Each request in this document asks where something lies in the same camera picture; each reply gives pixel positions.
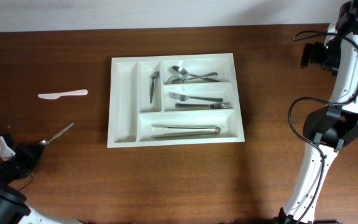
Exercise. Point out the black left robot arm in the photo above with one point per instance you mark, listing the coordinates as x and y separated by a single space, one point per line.
15 209

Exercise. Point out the metal spoon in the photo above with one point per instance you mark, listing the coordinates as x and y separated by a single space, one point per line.
178 69
181 78

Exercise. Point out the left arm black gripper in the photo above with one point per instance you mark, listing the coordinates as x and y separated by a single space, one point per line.
23 152

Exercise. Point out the small metal teaspoon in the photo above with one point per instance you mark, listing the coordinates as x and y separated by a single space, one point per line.
153 78

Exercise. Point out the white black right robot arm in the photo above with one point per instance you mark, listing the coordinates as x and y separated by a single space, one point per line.
329 129

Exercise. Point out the white plastic knife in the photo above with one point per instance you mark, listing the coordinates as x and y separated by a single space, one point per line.
55 96

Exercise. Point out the small metal fork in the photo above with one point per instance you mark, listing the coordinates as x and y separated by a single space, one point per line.
56 135

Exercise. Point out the white plastic cutlery tray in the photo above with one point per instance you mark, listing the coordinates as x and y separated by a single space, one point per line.
131 116

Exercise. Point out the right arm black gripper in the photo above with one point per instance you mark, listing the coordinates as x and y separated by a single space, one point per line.
314 58

